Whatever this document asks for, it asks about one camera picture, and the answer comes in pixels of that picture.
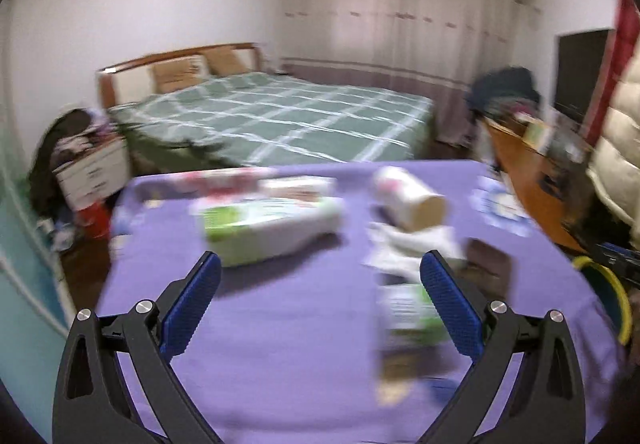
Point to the bed with green plaid cover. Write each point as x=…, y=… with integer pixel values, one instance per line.
x=280, y=118

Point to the purple floral tablecloth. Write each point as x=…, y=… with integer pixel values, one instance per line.
x=300, y=324

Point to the pile of clothes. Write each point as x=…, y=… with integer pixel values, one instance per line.
x=505, y=88

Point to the dark bin with yellow rim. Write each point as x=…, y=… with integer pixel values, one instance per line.
x=607, y=294

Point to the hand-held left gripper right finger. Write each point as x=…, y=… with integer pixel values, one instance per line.
x=452, y=309

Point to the pink and white curtain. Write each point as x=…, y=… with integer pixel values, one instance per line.
x=400, y=38

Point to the black television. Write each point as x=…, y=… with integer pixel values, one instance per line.
x=580, y=73

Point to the beige paper cup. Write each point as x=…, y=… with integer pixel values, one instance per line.
x=410, y=196

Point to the white tissue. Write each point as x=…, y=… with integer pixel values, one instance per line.
x=415, y=241

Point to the green and white wipes pack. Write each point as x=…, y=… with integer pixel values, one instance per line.
x=260, y=229

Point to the cream puffer jacket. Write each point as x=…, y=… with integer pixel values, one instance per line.
x=620, y=148

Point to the red bucket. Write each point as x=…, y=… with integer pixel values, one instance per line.
x=95, y=221

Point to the black jacket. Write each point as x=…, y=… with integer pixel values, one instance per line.
x=50, y=148

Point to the brown pillow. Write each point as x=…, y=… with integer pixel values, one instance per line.
x=175, y=73
x=225, y=61

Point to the brown wallet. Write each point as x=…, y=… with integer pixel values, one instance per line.
x=490, y=264

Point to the green and white carton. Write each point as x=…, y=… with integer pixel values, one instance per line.
x=405, y=319

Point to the white nightstand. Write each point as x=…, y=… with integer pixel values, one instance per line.
x=90, y=173

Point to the pale green box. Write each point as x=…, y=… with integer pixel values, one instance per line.
x=537, y=133

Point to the white tissue pack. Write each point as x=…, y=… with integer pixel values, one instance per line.
x=297, y=189

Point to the red dotted quilted jacket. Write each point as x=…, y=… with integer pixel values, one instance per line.
x=627, y=38

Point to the low wooden cabinet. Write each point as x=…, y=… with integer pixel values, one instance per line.
x=520, y=173

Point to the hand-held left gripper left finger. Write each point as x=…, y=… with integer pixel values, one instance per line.
x=192, y=304

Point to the wardrobe sliding door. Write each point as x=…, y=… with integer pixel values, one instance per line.
x=20, y=274

